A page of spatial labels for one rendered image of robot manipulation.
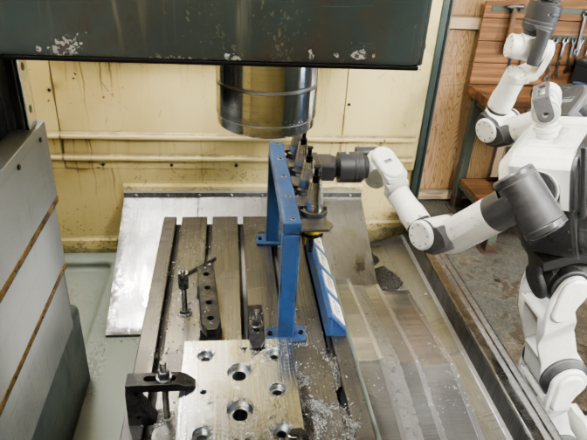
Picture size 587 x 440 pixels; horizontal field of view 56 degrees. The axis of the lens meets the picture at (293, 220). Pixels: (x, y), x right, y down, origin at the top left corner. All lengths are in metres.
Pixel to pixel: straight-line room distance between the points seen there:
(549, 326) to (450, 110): 2.47
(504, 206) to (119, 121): 1.30
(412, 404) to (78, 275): 1.31
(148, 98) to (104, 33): 1.22
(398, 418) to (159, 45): 1.02
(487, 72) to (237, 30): 3.21
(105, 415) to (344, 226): 1.03
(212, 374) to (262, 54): 0.66
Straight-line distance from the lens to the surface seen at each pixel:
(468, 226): 1.36
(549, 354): 1.83
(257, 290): 1.51
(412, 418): 1.46
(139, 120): 2.00
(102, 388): 1.69
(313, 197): 1.21
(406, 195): 1.52
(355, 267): 1.96
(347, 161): 1.53
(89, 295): 2.09
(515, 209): 1.29
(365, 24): 0.77
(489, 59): 3.86
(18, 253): 1.07
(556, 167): 1.38
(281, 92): 0.82
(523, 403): 1.50
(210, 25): 0.75
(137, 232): 2.02
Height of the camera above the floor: 1.80
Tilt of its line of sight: 29 degrees down
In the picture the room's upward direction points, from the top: 3 degrees clockwise
